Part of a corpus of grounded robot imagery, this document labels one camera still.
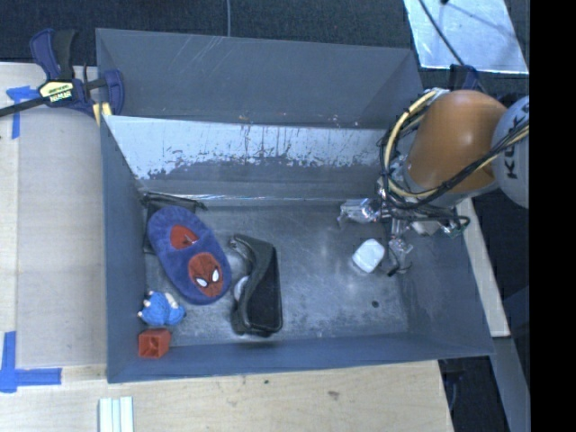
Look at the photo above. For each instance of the pale wood board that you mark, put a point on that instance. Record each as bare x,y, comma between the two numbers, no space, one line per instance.
58,241

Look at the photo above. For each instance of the blue toy animal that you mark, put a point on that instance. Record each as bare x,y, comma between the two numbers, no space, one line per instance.
159,311

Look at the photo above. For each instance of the red-brown cube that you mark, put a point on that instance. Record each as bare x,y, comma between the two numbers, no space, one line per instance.
154,344

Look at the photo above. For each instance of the white rounded block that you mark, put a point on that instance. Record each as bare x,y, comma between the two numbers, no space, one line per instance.
368,255

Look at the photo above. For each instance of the grey metal bin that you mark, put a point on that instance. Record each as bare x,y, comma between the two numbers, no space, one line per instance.
315,268

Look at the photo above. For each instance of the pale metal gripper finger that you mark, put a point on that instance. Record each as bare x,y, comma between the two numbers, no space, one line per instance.
360,209
400,252

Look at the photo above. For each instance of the blue slipper with red faces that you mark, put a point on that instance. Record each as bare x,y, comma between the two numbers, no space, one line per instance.
180,259

